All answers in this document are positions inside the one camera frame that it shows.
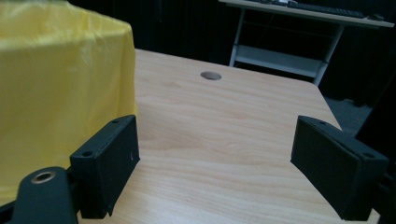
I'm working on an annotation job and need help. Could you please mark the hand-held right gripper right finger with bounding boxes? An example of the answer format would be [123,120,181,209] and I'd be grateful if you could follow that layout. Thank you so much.
[290,115,390,222]

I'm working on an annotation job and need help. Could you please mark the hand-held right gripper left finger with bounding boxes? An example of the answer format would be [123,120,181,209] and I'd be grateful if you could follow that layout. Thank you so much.
[69,114,141,220]

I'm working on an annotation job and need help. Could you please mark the yellow plastic bag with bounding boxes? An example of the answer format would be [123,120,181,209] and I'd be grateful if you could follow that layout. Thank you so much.
[0,0,138,207]

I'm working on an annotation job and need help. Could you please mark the grey table grommet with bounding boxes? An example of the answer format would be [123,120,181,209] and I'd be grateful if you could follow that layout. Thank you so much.
[200,71,223,81]

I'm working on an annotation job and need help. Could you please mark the black computer keyboard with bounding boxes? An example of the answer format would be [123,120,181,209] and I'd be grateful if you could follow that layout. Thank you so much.
[285,0,366,20]

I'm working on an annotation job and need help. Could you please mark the white metal desk frame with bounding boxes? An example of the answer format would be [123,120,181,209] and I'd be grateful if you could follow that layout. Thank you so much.
[218,0,396,88]

